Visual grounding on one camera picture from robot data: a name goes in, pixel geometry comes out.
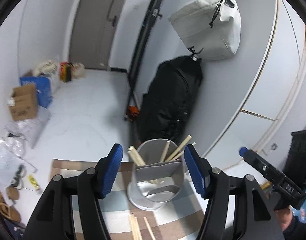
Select brown slipper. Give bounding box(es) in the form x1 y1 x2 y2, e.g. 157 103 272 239
0 192 21 223

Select checkered tablecloth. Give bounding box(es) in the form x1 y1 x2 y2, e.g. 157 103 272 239
49 158 234 240

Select grey sling bag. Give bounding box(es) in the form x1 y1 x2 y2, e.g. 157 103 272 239
168 0 241 61

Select red snack bag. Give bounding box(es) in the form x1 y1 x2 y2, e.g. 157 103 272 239
60 62 72 83

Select white plastic shopping bag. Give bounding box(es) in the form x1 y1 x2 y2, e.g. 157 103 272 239
71 62 85 79

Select person's right hand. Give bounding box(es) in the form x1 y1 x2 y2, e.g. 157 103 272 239
275 206 293 231

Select wooden chopstick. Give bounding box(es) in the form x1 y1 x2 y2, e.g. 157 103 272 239
143 217 156 240

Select wooden chopstick bundle piece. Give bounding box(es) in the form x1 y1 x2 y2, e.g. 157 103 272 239
129 214 142 240

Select black backpack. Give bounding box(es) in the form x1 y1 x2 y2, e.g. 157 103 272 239
136 55 203 142

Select grey entrance door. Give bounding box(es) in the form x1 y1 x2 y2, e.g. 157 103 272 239
69 0 125 70

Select blue cardboard box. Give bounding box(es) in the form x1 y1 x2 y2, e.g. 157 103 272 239
19 71 52 108

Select white utensil holder cylinder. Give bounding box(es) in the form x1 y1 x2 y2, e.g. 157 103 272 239
127 139 184 211

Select brown cardboard box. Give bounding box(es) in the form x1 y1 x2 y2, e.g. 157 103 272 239
7 83 38 121

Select beige cloth bag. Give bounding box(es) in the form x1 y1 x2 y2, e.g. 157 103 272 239
32 60 59 77

